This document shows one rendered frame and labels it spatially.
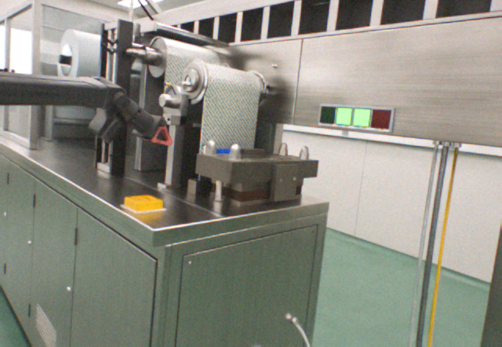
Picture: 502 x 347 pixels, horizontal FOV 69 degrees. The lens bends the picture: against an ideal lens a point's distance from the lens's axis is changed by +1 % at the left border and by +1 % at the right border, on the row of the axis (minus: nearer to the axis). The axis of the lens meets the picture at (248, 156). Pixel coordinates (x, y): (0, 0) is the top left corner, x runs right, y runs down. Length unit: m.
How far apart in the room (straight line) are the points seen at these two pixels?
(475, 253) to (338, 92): 2.54
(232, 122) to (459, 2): 0.72
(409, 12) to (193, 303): 1.00
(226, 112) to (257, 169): 0.25
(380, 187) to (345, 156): 0.47
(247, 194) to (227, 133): 0.25
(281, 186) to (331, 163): 2.89
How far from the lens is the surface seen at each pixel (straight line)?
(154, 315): 0.91
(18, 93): 0.79
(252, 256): 1.02
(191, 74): 1.16
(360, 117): 1.14
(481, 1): 1.18
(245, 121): 1.25
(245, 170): 1.00
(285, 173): 1.10
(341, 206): 3.94
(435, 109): 1.06
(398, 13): 1.25
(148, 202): 0.92
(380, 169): 3.71
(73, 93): 0.86
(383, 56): 1.15
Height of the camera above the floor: 1.15
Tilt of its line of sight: 6 degrees down
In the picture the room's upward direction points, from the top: 6 degrees clockwise
